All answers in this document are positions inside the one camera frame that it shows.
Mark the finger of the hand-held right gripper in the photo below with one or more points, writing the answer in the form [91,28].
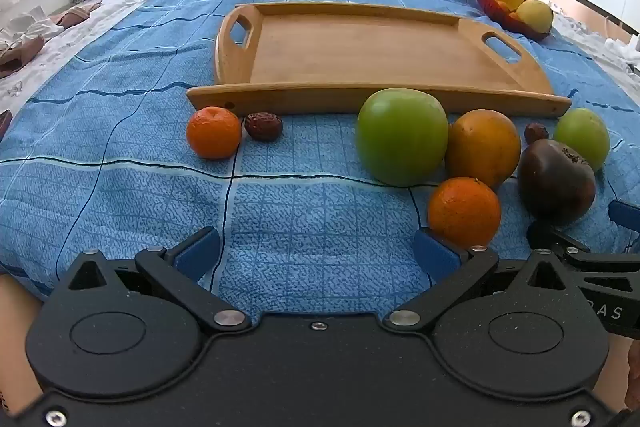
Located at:
[627,227]
[555,239]

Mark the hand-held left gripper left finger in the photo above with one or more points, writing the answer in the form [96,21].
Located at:
[196,253]

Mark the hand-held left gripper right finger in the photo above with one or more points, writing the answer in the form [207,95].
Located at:
[435,254]

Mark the small tangerine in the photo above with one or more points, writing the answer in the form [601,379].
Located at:
[214,134]
[465,212]

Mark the dark purple round fruit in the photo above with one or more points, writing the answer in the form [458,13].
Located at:
[550,187]

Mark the small green apple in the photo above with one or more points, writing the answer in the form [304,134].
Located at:
[582,137]

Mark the red date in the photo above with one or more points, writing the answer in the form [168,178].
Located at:
[535,133]
[262,127]

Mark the large orange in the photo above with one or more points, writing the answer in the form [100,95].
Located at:
[485,147]

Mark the large green apple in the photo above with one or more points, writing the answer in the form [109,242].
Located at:
[400,137]

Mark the wooden tray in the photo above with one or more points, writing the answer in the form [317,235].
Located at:
[360,52]

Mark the person's right hand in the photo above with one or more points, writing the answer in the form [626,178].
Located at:
[634,372]

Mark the blue checked blanket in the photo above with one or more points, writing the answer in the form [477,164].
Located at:
[125,207]

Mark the crumpled white cloth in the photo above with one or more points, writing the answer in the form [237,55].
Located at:
[625,52]

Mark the wooden panel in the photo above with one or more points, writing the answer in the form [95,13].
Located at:
[585,7]

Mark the yellow pear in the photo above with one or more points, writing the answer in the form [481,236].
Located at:
[535,14]

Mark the brown garment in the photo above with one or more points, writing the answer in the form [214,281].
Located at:
[20,54]

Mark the pink garment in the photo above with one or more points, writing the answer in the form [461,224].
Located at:
[77,14]

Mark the white garment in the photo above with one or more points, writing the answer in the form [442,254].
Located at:
[35,27]

